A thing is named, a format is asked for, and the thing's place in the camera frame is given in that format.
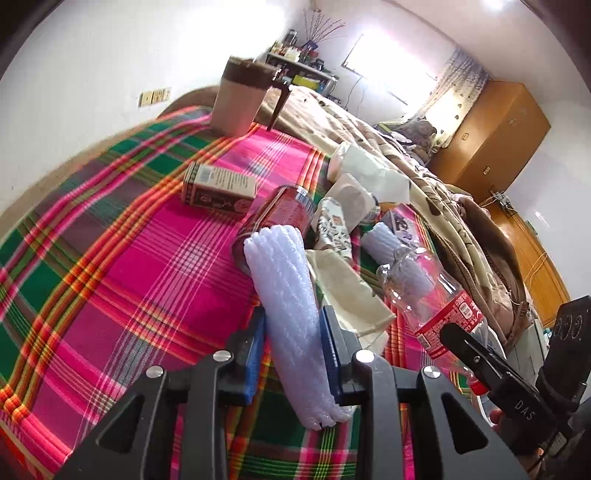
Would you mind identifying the cluttered shelf unit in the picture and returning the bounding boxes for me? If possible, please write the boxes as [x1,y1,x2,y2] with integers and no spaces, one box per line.
[265,28,338,95]

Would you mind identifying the pink green plaid blanket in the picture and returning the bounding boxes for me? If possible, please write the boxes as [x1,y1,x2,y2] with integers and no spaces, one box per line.
[0,105,490,480]

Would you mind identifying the bright window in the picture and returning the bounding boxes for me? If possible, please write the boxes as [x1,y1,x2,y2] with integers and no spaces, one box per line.
[344,28,439,100]

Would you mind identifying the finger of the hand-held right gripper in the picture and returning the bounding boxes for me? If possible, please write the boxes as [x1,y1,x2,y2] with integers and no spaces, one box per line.
[438,323,509,402]

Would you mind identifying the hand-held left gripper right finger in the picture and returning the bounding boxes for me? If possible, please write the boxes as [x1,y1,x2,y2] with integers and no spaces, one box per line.
[321,305,529,480]

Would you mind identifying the wooden headboard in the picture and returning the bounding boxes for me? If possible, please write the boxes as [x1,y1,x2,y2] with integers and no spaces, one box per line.
[485,198,571,328]

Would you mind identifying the patterned curtain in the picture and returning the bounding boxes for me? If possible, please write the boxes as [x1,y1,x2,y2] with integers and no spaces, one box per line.
[413,46,490,148]

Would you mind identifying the beige wall switch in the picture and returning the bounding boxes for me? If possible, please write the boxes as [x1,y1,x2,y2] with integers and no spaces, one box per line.
[140,87,172,108]

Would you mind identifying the brown teddy bear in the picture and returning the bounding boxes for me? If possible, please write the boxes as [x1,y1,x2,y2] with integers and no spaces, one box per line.
[397,117,439,148]

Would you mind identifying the dried branches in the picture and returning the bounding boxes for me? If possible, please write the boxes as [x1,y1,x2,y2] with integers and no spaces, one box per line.
[302,7,347,44]

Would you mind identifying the beige paper bag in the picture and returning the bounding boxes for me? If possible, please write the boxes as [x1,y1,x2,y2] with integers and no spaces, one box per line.
[305,249,397,352]

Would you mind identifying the white tissue pack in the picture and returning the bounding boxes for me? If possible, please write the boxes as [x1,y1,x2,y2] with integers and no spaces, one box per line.
[327,142,411,204]

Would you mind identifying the brown carton box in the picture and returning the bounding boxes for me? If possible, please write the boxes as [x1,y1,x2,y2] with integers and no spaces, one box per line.
[182,161,258,217]

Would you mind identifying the brown and cream blanket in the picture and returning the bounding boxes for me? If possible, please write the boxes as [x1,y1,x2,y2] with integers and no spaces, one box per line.
[272,85,532,352]

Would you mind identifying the white plastic trash bin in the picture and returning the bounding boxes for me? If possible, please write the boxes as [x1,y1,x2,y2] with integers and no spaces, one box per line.
[211,56,293,138]

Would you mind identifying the patterned white snack packet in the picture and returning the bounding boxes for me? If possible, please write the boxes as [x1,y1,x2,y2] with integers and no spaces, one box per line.
[310,196,352,257]

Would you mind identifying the wooden wardrobe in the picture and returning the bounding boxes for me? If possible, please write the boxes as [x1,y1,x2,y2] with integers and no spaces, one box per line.
[427,79,552,195]

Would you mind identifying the white foam net sleeve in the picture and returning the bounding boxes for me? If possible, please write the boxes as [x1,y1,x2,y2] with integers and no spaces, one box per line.
[243,224,352,430]
[360,222,432,296]

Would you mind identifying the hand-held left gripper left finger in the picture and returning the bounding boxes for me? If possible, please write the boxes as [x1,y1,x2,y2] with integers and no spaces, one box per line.
[55,307,269,480]

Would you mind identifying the clear bottle with red label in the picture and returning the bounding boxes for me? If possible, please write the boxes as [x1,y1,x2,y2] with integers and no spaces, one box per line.
[376,247,492,398]

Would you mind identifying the yellow cable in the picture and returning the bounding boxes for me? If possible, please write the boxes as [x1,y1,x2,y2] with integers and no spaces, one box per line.
[526,249,550,287]

